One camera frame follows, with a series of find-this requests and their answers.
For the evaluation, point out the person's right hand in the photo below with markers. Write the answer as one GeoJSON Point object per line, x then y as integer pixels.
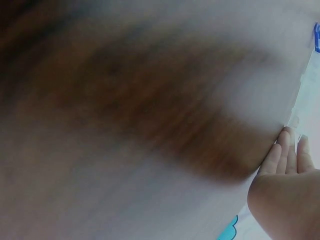
{"type": "Point", "coordinates": [285, 200]}

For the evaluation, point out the person's right fingers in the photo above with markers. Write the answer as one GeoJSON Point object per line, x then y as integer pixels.
{"type": "Point", "coordinates": [286, 152]}

